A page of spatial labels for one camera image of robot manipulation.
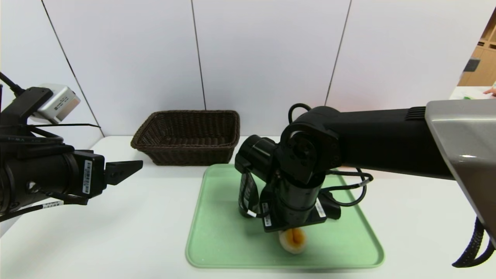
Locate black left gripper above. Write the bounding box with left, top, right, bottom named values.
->
left=20, top=149, right=143, bottom=208

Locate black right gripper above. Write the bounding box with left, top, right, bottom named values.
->
left=260, top=175, right=327, bottom=233

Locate round yellow-orange toy bun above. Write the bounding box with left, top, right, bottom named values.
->
left=279, top=228, right=308, bottom=255

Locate dark brown wicker basket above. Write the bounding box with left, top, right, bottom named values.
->
left=130, top=110, right=241, bottom=166

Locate black glasses case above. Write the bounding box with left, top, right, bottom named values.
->
left=318, top=193, right=342, bottom=220

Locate dark cosmetic tube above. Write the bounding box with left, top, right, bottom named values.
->
left=238, top=170, right=259, bottom=217

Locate light green plastic tray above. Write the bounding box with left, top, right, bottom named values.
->
left=185, top=163, right=385, bottom=269

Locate white side table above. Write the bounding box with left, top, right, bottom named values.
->
left=449, top=86, right=496, bottom=100

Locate wooden shelf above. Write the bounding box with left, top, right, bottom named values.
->
left=457, top=4, right=496, bottom=88

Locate black cable tie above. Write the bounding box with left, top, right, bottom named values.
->
left=27, top=123, right=102, bottom=129

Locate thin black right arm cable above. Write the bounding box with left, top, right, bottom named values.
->
left=325, top=169, right=374, bottom=208

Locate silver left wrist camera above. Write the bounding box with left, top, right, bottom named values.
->
left=29, top=83, right=81, bottom=124

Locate black left camera cable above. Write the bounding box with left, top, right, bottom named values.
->
left=0, top=72, right=26, bottom=97

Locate braided black right arm cable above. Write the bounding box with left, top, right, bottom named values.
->
left=451, top=217, right=496, bottom=268

